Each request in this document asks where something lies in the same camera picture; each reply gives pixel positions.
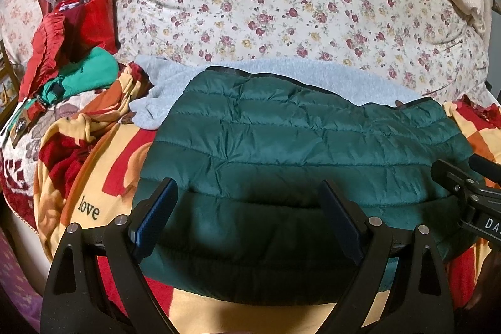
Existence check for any dark green quilted puffer jacket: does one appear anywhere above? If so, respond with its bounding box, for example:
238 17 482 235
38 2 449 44
134 67 475 306

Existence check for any purple floral fabric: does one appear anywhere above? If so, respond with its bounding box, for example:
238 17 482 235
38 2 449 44
1 231 43 333

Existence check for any yellow red rose blanket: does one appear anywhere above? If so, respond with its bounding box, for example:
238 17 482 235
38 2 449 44
34 63 500 333

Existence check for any white maroon patterned blanket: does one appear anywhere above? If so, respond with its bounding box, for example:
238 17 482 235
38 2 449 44
1 89 102 231

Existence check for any teal green sweater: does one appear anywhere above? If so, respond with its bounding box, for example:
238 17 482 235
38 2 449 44
39 47 119 106

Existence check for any light grey fleece garment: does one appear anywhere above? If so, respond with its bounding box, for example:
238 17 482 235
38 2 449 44
130 55 421 131

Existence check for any red satin jacket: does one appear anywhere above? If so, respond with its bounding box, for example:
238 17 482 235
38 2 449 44
19 0 119 100

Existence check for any floral white duvet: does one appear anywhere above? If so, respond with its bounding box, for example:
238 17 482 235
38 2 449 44
117 0 489 101

